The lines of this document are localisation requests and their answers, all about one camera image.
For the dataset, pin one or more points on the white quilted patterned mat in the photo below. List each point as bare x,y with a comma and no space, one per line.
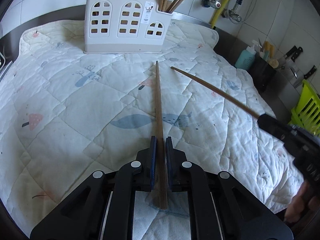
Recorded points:
66,114

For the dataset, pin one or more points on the white house-shaped utensil holder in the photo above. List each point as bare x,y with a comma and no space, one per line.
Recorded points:
125,26

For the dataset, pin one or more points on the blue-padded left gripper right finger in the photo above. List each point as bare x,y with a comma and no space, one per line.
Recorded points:
220,207

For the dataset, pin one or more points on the metal water valves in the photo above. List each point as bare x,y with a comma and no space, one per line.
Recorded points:
218,6

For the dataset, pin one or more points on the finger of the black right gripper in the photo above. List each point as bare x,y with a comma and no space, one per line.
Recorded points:
276,128

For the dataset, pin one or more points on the person's hand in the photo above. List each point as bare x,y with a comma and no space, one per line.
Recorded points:
299,203

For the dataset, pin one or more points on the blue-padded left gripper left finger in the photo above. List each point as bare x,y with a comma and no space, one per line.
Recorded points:
102,206

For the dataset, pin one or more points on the teal dish soap bottle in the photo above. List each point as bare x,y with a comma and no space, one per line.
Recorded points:
247,56

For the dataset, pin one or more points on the black utensil cup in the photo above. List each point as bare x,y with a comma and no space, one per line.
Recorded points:
264,67

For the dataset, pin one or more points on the black-handled kitchen knives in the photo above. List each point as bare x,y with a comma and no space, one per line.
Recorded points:
293,70

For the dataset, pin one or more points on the yellow gas pipe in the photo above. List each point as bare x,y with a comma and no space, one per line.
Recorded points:
217,13

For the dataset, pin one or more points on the lime green dish rack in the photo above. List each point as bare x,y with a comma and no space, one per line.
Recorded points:
306,114

